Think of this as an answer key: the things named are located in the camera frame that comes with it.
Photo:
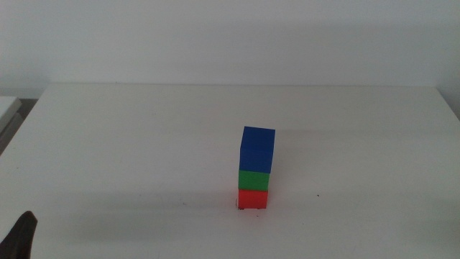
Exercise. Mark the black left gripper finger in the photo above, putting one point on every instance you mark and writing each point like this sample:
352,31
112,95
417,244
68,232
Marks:
19,239

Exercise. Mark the red cube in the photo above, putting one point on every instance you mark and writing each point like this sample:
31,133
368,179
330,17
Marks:
252,199

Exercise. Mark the green cube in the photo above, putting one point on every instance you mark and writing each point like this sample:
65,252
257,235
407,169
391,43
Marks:
253,180

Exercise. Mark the blue cube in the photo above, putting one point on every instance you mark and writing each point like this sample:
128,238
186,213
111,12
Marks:
257,151

